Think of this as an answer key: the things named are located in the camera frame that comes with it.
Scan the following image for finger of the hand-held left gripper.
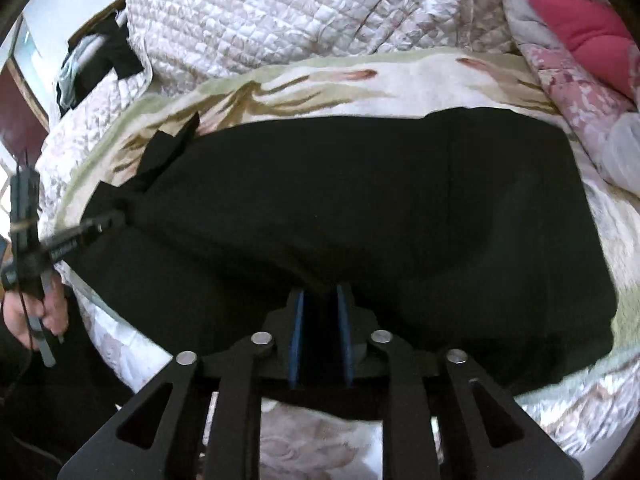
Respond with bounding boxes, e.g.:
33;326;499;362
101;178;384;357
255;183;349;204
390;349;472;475
47;209;128;267

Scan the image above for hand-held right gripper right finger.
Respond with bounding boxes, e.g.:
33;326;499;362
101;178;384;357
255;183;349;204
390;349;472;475
334;282;584;480

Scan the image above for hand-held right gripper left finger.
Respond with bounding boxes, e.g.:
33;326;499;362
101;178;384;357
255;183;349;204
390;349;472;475
57;287;307;480

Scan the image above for black pants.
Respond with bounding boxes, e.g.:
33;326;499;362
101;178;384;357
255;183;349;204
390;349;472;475
65;107;618;423

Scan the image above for person's left hand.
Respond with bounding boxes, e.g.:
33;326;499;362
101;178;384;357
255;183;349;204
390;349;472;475
3;282;69;351

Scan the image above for reddish brown wooden panel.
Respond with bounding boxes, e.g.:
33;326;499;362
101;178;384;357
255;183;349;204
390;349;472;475
0;17;52;163

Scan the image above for person's black clothing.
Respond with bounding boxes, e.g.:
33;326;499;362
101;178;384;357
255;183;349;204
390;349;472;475
0;280;166;480

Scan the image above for dark clothes pile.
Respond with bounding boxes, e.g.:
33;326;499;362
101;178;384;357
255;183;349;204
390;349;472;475
56;17;147;111

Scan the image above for floral fleece blanket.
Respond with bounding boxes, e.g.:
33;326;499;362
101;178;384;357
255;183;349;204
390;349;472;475
52;47;640;480

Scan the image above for quilted beige bedspread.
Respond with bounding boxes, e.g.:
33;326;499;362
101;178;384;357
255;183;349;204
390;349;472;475
35;0;523;226

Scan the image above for pink floral comforter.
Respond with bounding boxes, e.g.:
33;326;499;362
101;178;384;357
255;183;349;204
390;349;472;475
492;0;640;196

